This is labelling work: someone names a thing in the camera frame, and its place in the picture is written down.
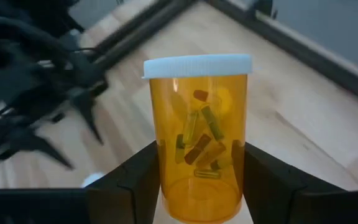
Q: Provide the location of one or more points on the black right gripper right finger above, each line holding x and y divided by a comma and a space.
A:
284, 193

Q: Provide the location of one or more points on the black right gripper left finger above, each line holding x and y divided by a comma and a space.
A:
126, 193

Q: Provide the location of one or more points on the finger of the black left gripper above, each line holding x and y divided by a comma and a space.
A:
85, 115
36, 143

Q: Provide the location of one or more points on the orange pill bottle white cap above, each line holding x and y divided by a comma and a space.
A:
197, 124

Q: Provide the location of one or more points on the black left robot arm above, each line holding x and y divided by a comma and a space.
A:
11, 37

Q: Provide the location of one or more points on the black metal table frame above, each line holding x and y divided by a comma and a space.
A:
322, 65

